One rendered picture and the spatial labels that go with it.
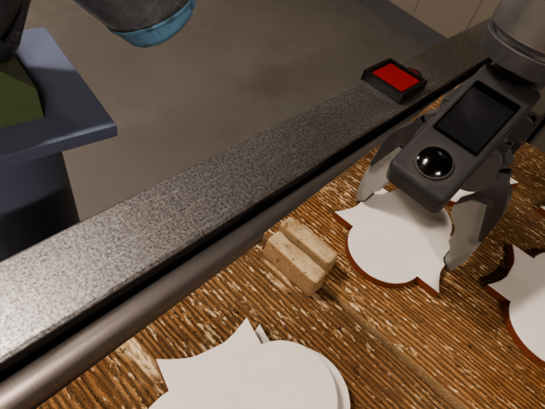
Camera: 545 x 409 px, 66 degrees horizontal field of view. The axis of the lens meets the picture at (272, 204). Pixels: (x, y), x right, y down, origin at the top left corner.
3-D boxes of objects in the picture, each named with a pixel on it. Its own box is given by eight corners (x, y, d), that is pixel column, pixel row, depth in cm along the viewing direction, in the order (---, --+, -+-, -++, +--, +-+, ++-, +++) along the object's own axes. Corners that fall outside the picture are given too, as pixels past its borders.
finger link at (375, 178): (381, 184, 48) (448, 148, 41) (353, 208, 44) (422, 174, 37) (366, 161, 48) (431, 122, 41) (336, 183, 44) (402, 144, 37)
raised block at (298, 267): (260, 255, 38) (265, 237, 36) (273, 244, 39) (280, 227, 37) (308, 299, 36) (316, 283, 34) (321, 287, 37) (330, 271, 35)
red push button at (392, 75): (366, 79, 66) (370, 72, 65) (387, 70, 70) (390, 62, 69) (397, 100, 64) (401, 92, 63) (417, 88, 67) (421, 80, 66)
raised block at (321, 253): (272, 239, 40) (277, 221, 38) (285, 230, 41) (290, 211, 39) (320, 281, 38) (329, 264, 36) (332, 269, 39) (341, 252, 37)
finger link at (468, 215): (495, 252, 42) (509, 171, 38) (474, 286, 39) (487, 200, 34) (464, 243, 44) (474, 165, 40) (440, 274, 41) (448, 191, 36)
